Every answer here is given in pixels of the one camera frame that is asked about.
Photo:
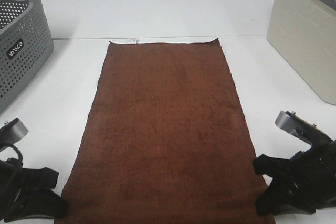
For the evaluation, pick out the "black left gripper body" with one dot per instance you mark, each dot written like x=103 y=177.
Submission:
x=11 y=184

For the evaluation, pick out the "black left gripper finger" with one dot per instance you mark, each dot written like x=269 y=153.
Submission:
x=44 y=177
x=39 y=204

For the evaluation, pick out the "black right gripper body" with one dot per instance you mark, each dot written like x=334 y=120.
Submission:
x=313 y=175

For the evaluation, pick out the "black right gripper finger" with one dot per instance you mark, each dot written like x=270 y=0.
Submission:
x=271 y=166
x=283 y=198

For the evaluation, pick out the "brown terry towel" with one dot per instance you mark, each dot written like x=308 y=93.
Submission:
x=166 y=141

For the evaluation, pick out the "grey perforated plastic basket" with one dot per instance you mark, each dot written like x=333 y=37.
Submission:
x=26 y=44

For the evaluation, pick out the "beige storage bin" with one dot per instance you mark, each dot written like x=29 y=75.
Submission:
x=303 y=32

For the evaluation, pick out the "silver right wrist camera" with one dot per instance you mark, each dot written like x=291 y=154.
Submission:
x=299 y=128

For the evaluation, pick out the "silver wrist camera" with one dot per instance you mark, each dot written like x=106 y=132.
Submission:
x=12 y=132
x=299 y=128

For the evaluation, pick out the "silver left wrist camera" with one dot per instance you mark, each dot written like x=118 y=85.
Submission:
x=12 y=132

